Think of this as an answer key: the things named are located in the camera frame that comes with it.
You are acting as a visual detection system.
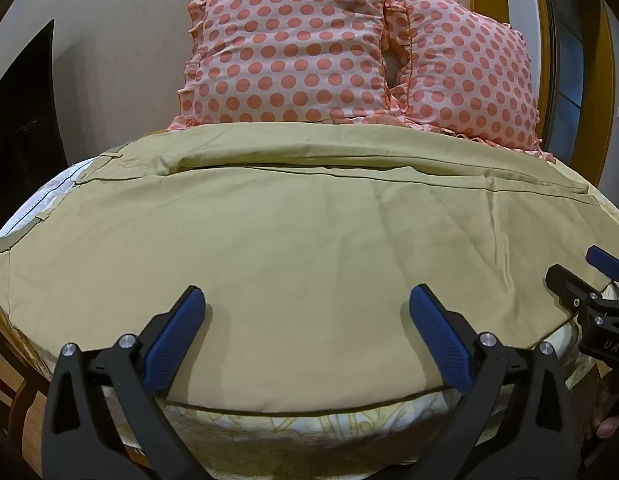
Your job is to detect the olive green bed cover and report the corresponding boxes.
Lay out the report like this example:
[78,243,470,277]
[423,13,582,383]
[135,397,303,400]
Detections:
[0,122,616,409]

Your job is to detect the wooden bed frame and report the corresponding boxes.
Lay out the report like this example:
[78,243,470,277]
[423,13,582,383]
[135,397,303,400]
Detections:
[0,305,145,480]

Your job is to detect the yellow patterned bed sheet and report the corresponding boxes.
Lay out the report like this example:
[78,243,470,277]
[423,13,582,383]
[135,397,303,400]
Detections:
[0,152,619,480]

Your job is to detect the small pink polka dot pillow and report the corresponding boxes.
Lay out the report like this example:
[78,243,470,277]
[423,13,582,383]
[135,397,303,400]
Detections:
[383,0,546,155]

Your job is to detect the person's right hand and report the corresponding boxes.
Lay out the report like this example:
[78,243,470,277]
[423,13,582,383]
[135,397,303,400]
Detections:
[592,397,619,442]

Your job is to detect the glass door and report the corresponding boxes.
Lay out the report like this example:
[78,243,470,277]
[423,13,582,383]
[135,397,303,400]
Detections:
[539,0,619,187]

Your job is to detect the large pink polka dot pillow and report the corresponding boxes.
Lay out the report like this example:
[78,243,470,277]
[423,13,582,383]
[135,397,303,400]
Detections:
[168,0,406,132]

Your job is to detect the wooden door frame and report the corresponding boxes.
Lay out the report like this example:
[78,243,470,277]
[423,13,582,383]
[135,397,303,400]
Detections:
[463,0,557,163]

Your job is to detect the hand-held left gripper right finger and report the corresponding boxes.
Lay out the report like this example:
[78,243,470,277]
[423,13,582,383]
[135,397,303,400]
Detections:
[408,284,585,480]

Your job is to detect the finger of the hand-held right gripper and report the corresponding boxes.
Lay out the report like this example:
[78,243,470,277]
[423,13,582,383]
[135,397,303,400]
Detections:
[586,245,619,282]
[546,263,616,322]

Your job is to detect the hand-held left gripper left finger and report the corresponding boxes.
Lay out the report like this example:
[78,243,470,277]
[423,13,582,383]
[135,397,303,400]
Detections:
[42,285,210,480]

